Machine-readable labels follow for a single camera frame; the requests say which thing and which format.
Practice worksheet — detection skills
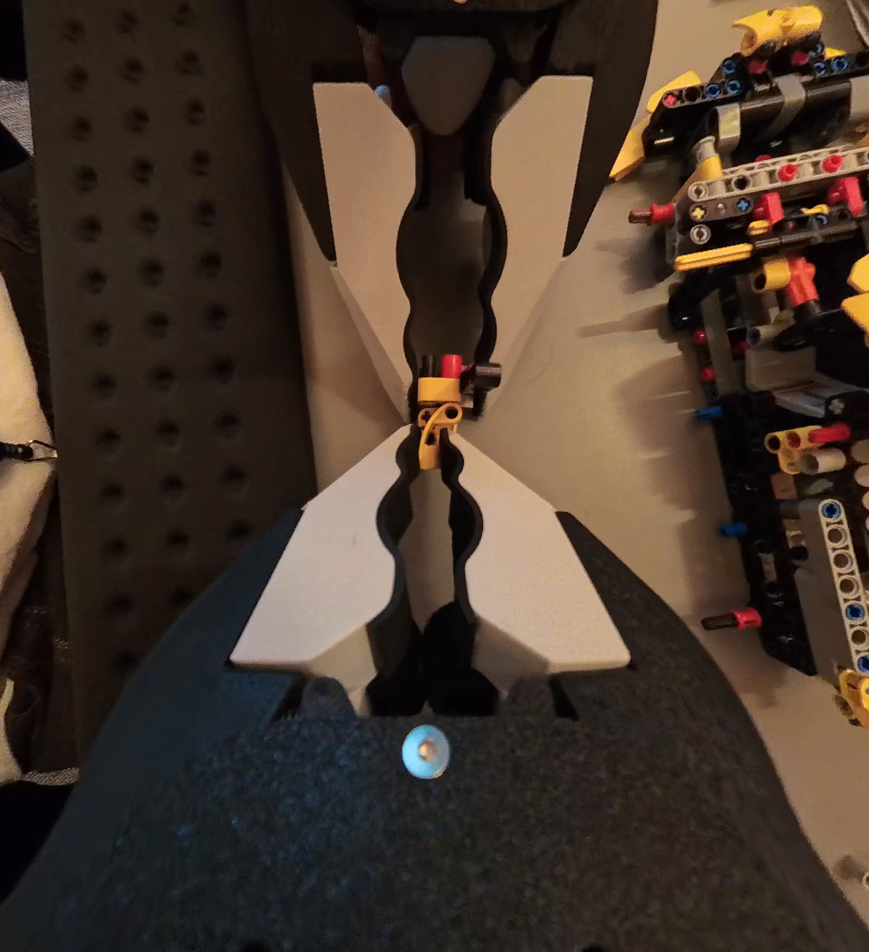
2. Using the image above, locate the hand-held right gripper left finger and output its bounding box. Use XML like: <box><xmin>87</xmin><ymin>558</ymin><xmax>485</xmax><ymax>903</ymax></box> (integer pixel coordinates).
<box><xmin>228</xmin><ymin>427</ymin><xmax>416</xmax><ymax>706</ymax></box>

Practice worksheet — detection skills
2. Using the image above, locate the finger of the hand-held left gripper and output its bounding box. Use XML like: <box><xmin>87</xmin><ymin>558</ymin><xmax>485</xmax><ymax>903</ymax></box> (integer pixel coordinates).
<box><xmin>467</xmin><ymin>73</ymin><xmax>596</xmax><ymax>421</ymax></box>
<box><xmin>312</xmin><ymin>82</ymin><xmax>435</xmax><ymax>423</ymax></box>

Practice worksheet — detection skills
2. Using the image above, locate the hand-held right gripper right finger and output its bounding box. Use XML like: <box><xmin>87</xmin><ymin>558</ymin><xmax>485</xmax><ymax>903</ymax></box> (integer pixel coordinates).
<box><xmin>440</xmin><ymin>431</ymin><xmax>634</xmax><ymax>691</ymax></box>

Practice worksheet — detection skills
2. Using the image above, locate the yellow curved toy piece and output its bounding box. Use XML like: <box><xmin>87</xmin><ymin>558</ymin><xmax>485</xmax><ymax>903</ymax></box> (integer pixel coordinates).
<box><xmin>417</xmin><ymin>404</ymin><xmax>463</xmax><ymax>471</ymax></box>

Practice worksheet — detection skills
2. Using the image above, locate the yellow toy brick assembly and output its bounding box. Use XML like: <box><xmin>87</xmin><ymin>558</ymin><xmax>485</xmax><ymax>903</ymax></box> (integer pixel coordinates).
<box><xmin>414</xmin><ymin>355</ymin><xmax>504</xmax><ymax>419</ymax></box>

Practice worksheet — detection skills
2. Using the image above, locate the yellow toy car model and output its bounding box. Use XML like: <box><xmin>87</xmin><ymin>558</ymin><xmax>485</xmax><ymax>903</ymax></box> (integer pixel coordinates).
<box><xmin>607</xmin><ymin>3</ymin><xmax>869</xmax><ymax>735</ymax></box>

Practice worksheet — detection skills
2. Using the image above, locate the dark perforated pad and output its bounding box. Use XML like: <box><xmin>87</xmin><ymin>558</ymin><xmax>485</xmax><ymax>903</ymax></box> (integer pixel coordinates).
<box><xmin>24</xmin><ymin>0</ymin><xmax>318</xmax><ymax>752</ymax></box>

